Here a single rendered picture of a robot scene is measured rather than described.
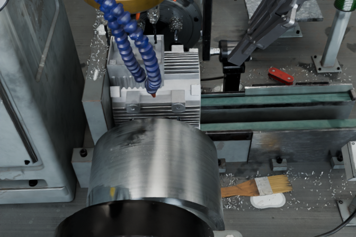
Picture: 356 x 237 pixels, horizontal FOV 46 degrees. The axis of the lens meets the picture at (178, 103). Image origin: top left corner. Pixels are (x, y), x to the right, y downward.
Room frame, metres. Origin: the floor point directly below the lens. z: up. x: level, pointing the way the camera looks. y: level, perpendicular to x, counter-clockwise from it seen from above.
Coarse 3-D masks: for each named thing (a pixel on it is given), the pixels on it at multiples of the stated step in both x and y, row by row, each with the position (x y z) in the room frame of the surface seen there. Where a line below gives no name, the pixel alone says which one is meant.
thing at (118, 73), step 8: (112, 40) 0.74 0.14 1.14; (152, 40) 0.75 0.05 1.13; (160, 40) 0.74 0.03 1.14; (112, 48) 0.73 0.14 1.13; (136, 48) 0.75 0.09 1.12; (160, 48) 0.74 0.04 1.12; (112, 56) 0.71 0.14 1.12; (120, 56) 0.72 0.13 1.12; (136, 56) 0.70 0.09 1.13; (160, 56) 0.71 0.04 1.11; (112, 64) 0.66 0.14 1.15; (120, 64) 0.66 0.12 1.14; (160, 64) 0.65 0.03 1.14; (112, 72) 0.66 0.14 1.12; (120, 72) 0.66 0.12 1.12; (128, 72) 0.66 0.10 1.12; (160, 72) 0.65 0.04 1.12; (112, 80) 0.65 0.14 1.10; (120, 80) 0.65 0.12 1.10; (128, 80) 0.66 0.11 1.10
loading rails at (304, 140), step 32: (224, 96) 0.77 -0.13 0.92; (256, 96) 0.76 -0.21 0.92; (288, 96) 0.76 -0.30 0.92; (320, 96) 0.75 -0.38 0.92; (352, 96) 0.74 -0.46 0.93; (224, 128) 0.66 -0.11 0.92; (256, 128) 0.65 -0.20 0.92; (288, 128) 0.65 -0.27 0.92; (320, 128) 0.64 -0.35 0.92; (352, 128) 0.63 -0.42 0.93; (224, 160) 0.63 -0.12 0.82; (256, 160) 0.63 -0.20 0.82; (288, 160) 0.62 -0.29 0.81; (320, 160) 0.62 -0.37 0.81
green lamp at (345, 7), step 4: (336, 0) 1.00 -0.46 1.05; (340, 0) 0.99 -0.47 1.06; (344, 0) 0.98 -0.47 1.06; (348, 0) 0.98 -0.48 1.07; (352, 0) 0.97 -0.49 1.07; (336, 4) 1.00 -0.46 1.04; (340, 4) 0.99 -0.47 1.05; (344, 4) 0.98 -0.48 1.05; (348, 4) 0.97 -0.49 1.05; (352, 4) 0.97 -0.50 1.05; (340, 8) 0.98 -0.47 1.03; (344, 8) 0.98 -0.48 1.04; (348, 8) 0.97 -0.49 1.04; (352, 8) 0.98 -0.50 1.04
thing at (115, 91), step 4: (196, 48) 0.76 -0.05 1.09; (192, 84) 0.64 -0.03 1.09; (196, 84) 0.64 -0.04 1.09; (112, 88) 0.64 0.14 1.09; (116, 88) 0.64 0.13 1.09; (120, 88) 0.65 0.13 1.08; (192, 88) 0.64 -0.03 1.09; (196, 88) 0.64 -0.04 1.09; (200, 88) 0.64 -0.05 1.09; (112, 92) 0.64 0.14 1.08; (116, 92) 0.64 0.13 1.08; (120, 92) 0.64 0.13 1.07; (192, 92) 0.63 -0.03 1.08; (196, 92) 0.63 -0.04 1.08; (200, 92) 0.63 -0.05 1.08; (112, 96) 0.63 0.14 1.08; (116, 96) 0.63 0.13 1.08; (120, 96) 0.64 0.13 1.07
